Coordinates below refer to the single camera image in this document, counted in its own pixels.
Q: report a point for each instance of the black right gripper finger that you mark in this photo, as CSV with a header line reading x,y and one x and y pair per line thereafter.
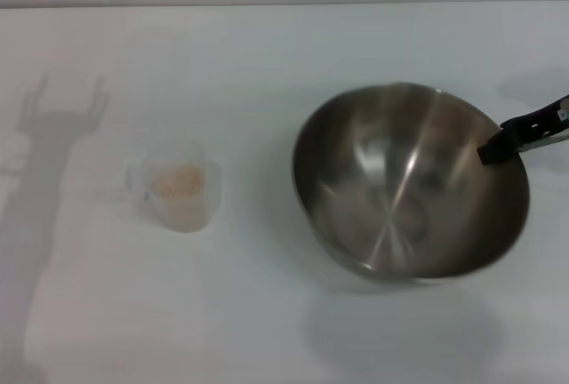
x,y
551,140
524,124

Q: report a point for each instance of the stainless steel mixing bowl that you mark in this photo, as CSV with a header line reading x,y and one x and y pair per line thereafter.
x,y
391,197

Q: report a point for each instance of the clear plastic measuring cup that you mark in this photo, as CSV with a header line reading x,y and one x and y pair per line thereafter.
x,y
211,188

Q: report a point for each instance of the beige uncooked rice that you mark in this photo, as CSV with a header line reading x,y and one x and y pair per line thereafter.
x,y
178,184

